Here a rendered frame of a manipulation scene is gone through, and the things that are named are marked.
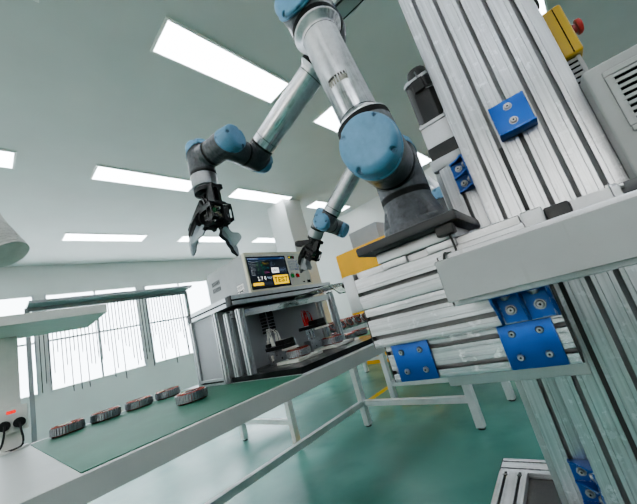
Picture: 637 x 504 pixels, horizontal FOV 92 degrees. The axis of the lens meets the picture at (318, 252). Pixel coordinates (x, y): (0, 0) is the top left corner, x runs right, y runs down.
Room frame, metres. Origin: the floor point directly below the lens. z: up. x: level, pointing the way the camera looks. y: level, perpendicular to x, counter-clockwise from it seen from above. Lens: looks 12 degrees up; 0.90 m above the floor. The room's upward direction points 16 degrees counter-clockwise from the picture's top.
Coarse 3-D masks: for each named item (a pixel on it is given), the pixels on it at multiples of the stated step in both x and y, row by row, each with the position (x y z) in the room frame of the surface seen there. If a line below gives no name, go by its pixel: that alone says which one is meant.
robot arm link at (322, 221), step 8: (344, 176) 1.23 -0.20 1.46; (352, 176) 1.22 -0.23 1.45; (344, 184) 1.24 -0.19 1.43; (352, 184) 1.24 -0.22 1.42; (336, 192) 1.26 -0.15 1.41; (344, 192) 1.25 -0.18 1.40; (328, 200) 1.29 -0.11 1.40; (336, 200) 1.26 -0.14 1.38; (344, 200) 1.27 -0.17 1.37; (328, 208) 1.28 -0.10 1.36; (336, 208) 1.28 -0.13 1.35; (320, 216) 1.28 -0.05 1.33; (328, 216) 1.29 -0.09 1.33; (336, 216) 1.30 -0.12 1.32; (320, 224) 1.28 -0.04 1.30; (328, 224) 1.29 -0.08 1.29; (336, 224) 1.36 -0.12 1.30; (328, 232) 1.38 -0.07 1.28
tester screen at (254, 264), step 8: (248, 264) 1.47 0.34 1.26; (256, 264) 1.50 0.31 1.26; (264, 264) 1.54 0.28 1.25; (272, 264) 1.58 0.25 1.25; (280, 264) 1.62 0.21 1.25; (256, 272) 1.49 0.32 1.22; (264, 272) 1.53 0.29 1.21; (280, 272) 1.61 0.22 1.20; (256, 280) 1.49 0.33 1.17; (272, 280) 1.56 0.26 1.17
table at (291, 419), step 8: (344, 320) 3.89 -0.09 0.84; (360, 320) 3.83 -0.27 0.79; (344, 328) 3.57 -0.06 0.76; (352, 328) 3.54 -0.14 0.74; (368, 360) 4.87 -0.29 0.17; (368, 368) 4.94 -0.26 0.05; (288, 408) 2.75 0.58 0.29; (288, 416) 2.76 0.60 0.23; (264, 424) 3.01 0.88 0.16; (272, 424) 2.93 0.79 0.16; (280, 424) 2.85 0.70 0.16; (288, 424) 2.78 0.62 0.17; (296, 424) 2.77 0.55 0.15; (240, 432) 3.28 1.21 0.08; (296, 432) 2.76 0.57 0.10; (296, 440) 2.75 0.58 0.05
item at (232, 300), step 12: (288, 288) 1.59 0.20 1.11; (300, 288) 1.66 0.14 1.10; (312, 288) 1.73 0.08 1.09; (228, 300) 1.34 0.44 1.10; (240, 300) 1.37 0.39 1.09; (252, 300) 1.41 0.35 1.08; (264, 300) 1.49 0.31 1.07; (276, 300) 2.03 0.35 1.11; (204, 312) 1.49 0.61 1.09; (216, 312) 1.43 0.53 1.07
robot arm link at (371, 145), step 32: (288, 0) 0.55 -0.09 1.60; (320, 0) 0.55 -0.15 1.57; (320, 32) 0.56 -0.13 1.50; (320, 64) 0.57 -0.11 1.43; (352, 64) 0.56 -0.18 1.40; (352, 96) 0.55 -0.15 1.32; (352, 128) 0.53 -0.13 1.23; (384, 128) 0.51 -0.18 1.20; (352, 160) 0.54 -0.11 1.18; (384, 160) 0.53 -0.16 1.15
